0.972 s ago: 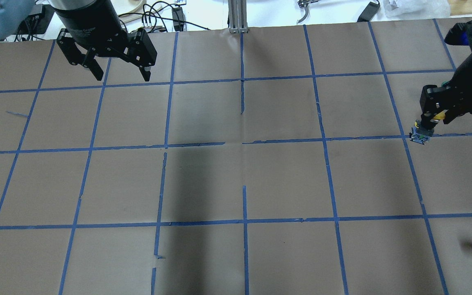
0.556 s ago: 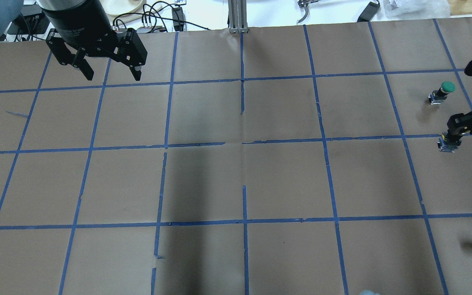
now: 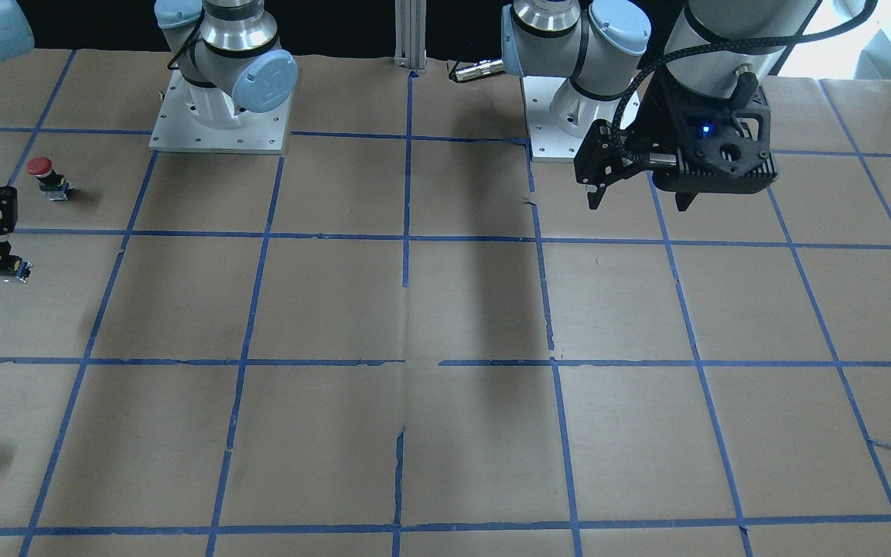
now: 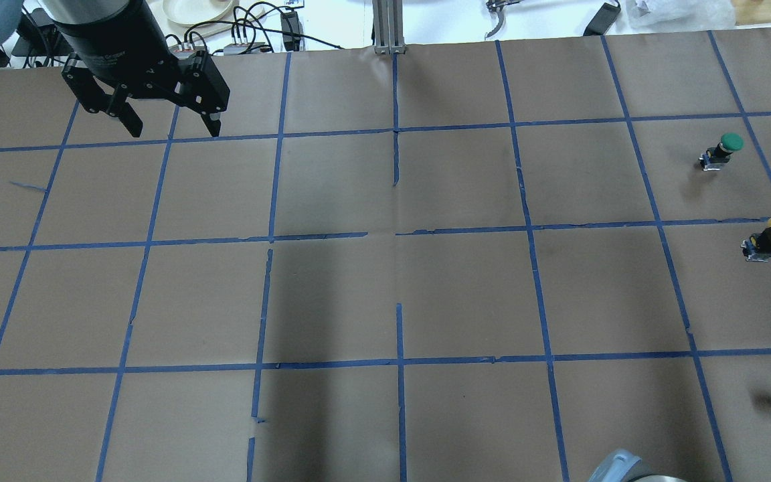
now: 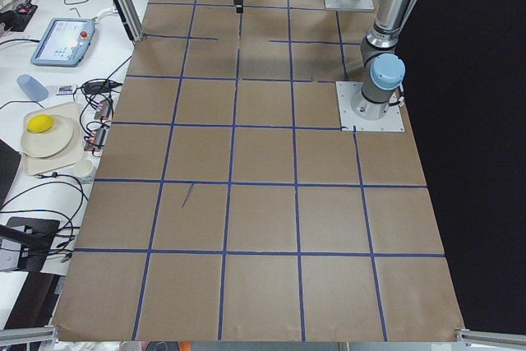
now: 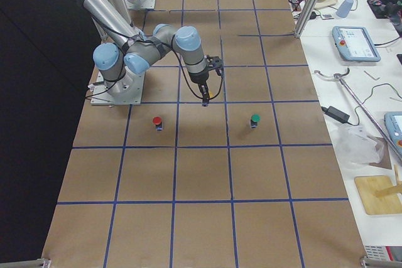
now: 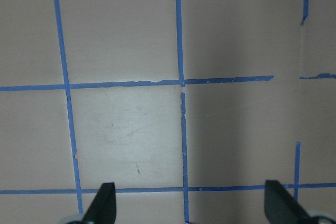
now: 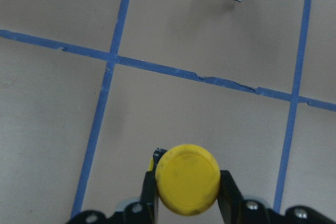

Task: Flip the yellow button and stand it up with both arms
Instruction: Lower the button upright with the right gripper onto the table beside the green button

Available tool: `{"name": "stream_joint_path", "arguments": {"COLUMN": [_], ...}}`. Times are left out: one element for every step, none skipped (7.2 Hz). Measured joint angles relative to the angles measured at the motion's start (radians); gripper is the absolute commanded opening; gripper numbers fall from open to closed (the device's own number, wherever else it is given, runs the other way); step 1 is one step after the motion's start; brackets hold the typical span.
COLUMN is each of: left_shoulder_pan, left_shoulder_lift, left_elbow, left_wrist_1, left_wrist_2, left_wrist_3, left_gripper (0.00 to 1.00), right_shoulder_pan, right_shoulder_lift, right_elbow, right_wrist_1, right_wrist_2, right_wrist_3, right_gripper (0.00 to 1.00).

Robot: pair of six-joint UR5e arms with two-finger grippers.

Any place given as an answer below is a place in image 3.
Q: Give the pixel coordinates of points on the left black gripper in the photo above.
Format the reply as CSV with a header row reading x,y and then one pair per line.
x,y
663,116

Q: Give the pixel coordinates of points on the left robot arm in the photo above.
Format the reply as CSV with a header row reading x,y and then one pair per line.
x,y
706,47

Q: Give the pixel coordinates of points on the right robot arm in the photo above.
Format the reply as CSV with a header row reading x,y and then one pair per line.
x,y
229,92

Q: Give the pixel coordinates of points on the red push button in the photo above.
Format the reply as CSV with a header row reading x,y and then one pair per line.
x,y
54,185

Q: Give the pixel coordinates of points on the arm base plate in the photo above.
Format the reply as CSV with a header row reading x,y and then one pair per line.
x,y
560,111
206,120

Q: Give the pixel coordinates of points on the aluminium frame post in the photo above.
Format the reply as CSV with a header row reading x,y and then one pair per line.
x,y
410,17

